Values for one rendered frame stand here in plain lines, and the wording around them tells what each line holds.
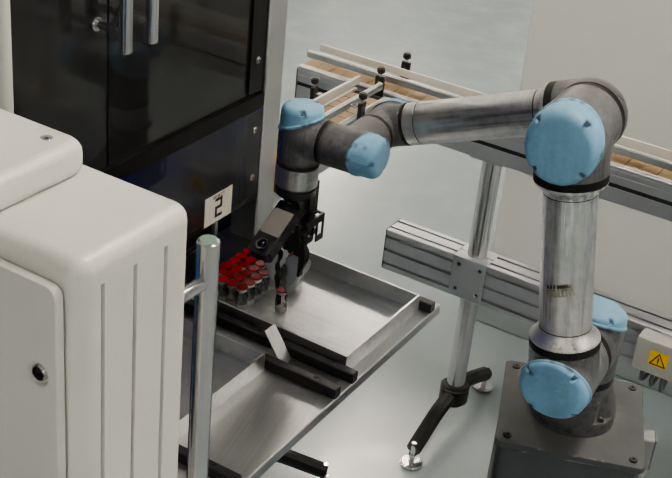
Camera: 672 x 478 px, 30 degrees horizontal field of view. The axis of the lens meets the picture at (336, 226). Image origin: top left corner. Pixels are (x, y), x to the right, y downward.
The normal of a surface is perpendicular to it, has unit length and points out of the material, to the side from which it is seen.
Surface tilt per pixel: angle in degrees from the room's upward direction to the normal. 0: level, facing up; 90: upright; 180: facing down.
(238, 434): 0
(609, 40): 90
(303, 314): 0
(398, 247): 90
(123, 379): 90
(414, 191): 0
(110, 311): 90
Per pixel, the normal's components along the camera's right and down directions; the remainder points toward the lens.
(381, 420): 0.09, -0.88
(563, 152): -0.47, 0.26
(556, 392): -0.46, 0.50
